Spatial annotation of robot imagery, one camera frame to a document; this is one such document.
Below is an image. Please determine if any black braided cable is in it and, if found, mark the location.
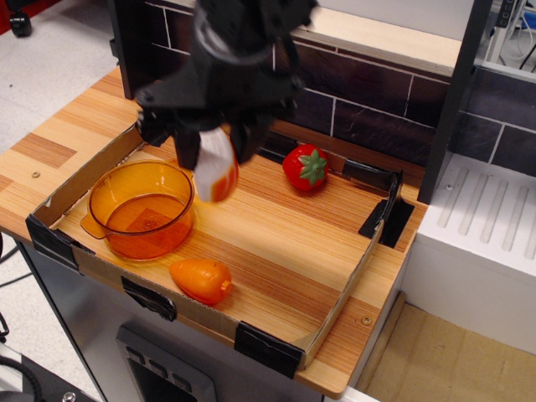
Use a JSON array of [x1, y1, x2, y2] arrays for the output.
[[0, 355, 51, 402]]

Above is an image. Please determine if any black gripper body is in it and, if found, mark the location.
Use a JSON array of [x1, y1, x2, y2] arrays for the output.
[[137, 37, 303, 146]]

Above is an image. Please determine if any white and orange toy sushi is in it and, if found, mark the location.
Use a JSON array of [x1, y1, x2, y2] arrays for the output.
[[193, 127, 239, 203]]

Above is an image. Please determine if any orange transparent plastic pot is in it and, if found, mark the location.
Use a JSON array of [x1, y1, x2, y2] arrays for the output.
[[80, 160, 194, 260]]

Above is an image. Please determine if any dark grey left post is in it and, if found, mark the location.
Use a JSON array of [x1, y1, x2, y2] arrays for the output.
[[107, 0, 198, 101]]

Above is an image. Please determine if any red toy strawberry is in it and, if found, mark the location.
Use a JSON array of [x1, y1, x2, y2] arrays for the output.
[[282, 144, 328, 191]]

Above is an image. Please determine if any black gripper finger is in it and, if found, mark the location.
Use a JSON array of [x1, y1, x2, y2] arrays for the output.
[[230, 112, 273, 164], [173, 129, 201, 170]]

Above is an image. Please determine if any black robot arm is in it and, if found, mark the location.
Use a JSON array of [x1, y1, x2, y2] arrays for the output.
[[137, 1, 317, 170]]

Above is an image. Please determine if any orange toy carrot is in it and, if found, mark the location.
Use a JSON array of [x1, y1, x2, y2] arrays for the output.
[[169, 259, 233, 305]]

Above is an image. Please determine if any dark grey post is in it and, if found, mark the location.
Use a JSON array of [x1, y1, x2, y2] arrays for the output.
[[418, 0, 492, 204], [107, 0, 198, 101]]

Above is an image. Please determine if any black caster wheel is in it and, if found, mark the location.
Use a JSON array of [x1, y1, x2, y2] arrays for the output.
[[9, 10, 33, 38]]

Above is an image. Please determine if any white toy sink drainboard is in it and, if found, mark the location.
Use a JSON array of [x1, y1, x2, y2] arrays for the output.
[[402, 154, 535, 353]]

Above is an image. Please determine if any grey oven control panel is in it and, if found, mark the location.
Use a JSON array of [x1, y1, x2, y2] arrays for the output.
[[116, 326, 218, 401]]

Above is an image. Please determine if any cardboard fence with black tape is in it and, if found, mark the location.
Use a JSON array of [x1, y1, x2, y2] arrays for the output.
[[26, 131, 412, 377]]

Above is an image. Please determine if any dark grey right post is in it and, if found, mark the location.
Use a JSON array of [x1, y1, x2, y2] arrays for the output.
[[418, 0, 492, 204]]

